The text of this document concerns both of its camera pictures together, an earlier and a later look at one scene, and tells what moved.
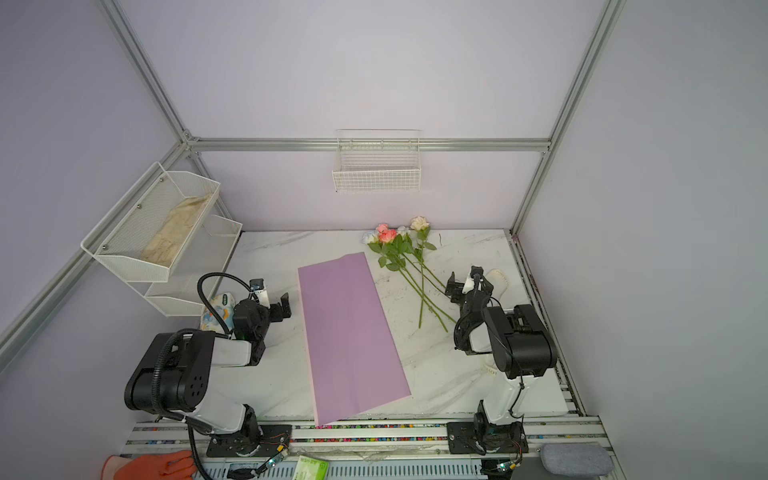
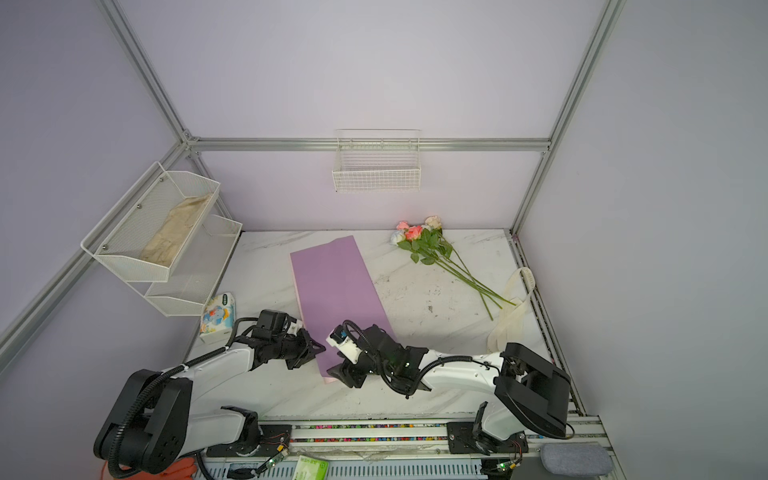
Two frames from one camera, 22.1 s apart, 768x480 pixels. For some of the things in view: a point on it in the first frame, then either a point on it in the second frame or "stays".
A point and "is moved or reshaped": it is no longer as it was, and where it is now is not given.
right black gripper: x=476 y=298 to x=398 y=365
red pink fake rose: x=394 y=252 to x=414 y=233
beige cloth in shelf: x=174 y=231 stays
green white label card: x=308 y=469 stays
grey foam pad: x=576 y=460 stays
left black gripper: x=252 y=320 to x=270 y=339
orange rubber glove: x=168 y=465 stays
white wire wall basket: x=373 y=161 stays
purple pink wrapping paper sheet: x=353 y=363 is moved or reshaped
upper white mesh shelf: x=143 y=236 stays
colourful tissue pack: x=225 y=305 stays
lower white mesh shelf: x=197 y=270 stays
